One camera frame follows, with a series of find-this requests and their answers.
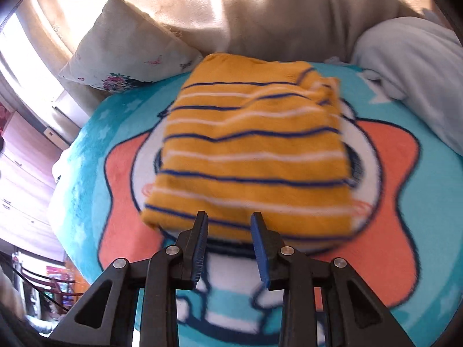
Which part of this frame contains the wooden cabinet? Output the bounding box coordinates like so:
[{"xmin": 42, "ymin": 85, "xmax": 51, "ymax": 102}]
[{"xmin": 0, "ymin": 101, "xmax": 69, "ymax": 254}]

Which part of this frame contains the light blue plush pillow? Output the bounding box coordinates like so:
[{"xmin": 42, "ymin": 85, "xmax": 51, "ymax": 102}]
[{"xmin": 350, "ymin": 7, "xmax": 463, "ymax": 152}]

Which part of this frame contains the teal printed blanket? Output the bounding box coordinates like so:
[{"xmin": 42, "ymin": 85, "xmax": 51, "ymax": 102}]
[{"xmin": 47, "ymin": 56, "xmax": 463, "ymax": 347}]

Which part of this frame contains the beige curtain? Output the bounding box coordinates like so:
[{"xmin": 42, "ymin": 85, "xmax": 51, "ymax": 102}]
[{"xmin": 14, "ymin": 0, "xmax": 435, "ymax": 111}]

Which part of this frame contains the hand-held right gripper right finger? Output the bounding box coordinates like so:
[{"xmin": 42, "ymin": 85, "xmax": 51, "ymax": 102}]
[{"xmin": 250, "ymin": 212, "xmax": 416, "ymax": 347}]

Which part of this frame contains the floral cushion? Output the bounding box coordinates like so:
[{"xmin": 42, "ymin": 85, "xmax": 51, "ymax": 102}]
[{"xmin": 58, "ymin": 0, "xmax": 203, "ymax": 93}]

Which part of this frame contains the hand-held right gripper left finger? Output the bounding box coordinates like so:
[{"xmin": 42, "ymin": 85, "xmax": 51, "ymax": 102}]
[{"xmin": 47, "ymin": 211, "xmax": 210, "ymax": 347}]

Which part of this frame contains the yellow striped sweater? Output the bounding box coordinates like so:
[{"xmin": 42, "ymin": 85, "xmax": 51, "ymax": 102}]
[{"xmin": 141, "ymin": 53, "xmax": 362, "ymax": 243}]

